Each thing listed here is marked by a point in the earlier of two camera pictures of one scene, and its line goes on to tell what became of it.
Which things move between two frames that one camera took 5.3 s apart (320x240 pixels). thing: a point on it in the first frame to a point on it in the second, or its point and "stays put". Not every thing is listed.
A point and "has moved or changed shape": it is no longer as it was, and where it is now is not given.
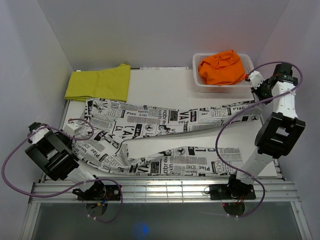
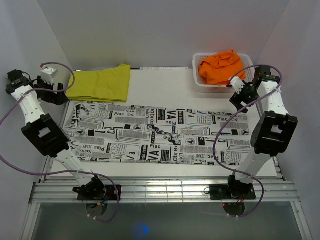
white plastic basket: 242,86 stays put
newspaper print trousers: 106,126 has moved or changed shape
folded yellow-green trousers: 111,83 stays put
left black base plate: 98,191 stays put
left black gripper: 69,139 to 58,99
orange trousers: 223,68 stays put
